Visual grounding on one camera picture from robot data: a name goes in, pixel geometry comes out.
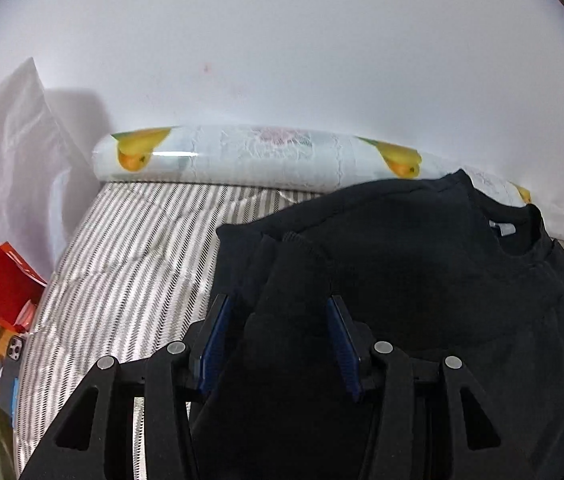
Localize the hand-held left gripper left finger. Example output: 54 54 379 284
22 292 236 480

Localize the grey striped table cloth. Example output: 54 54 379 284
12 180 323 480

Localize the white plastic bag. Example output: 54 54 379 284
0 57 108 282

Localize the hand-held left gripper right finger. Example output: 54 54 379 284
326 294 513 480

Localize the black sweatshirt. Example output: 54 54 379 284
189 169 564 480

